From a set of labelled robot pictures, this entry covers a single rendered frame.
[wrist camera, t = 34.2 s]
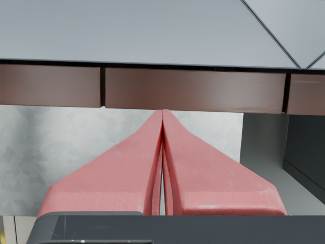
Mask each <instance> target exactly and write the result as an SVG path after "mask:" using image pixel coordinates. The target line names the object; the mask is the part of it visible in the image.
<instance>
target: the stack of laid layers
mask: <svg viewBox="0 0 325 244"><path fill-rule="evenodd" d="M242 1H243V0H242ZM244 3H245V2H244ZM246 6H247V5H246ZM247 7H248V6H247ZM249 9H250V8H249ZM250 10H251V9H250ZM252 13H253V12H252ZM254 15H255V14H254ZM255 16H256V15H255ZM256 18H257V17H256ZM257 19H258V18H257ZM258 20H259V19H258ZM260 22H261V21H260ZM262 25H263V24H262ZM264 27H265V26H264ZM265 28H266V27H265ZM267 31H268V30H267ZM268 32H269V31H268ZM270 34H271V33H270ZM272 37H273V36H272ZM273 38H274V37H273ZM275 40H276V39H275ZM277 43H278V42H277ZM278 44H279V43H278ZM280 46H281V45H280ZM281 47H282V46H281ZM283 50H284V49H283ZM285 52H286V51H285ZM286 53H287V52H286ZM287 55H288V54H287ZM288 56H289V55H288ZM290 58H291V57H290ZM319 58H320V57H319ZM319 58H318V59H319ZM291 59H292V58H291ZM2 60H6V59H2ZM17 61H20V60H17ZM31 61H35V60H31ZM60 62H64V61H60ZM75 62H78V61H75ZM293 62H294V61H293ZM315 62H316V61H315ZM90 63H94V62H90ZM104 63H107V62H104ZM119 64H123V63H119ZM133 64H137V63H133ZM295 64H296V63H295ZM148 65H152V64H148ZM163 65H166V64H163ZM296 65H297V64H296ZM311 65H312V64H311ZM311 65H310V66H311ZM177 66H181V65H177ZM192 66H195V65H192ZM206 67H210V66H206ZM221 67H224V66H221ZM236 68H239V67H236ZM250 68H253V67H250ZM298 68H299V67H298ZM265 69H268V68H265ZM279 69H283V68H279ZM294 70H298V69H294ZM299 70H301V69H299ZM306 70H312V69H308V68H307V69H306ZM323 71H325V70H323Z"/></svg>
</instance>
